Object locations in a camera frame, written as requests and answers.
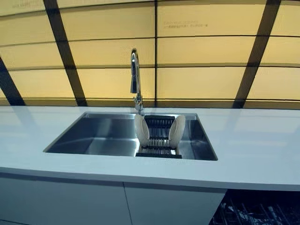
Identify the black dish drying rack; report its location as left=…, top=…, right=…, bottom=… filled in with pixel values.
left=135, top=114, right=183, bottom=159

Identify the black wire dishwasher basket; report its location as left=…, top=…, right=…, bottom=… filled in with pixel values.
left=210, top=189, right=300, bottom=225

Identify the narrow white cabinet door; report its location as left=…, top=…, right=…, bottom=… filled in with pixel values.
left=123, top=181, right=228, bottom=225

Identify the wide white cabinet door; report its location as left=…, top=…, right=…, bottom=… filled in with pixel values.
left=0, top=176, right=132, bottom=225

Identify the chrome gooseneck kitchen faucet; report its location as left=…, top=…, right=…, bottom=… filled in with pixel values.
left=129, top=47, right=144, bottom=116

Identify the cream round ceramic plate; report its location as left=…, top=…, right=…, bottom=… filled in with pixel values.
left=134, top=113, right=150, bottom=144
left=169, top=113, right=187, bottom=144

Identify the stainless steel sink basin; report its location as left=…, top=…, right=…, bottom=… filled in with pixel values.
left=43, top=112, right=219, bottom=162

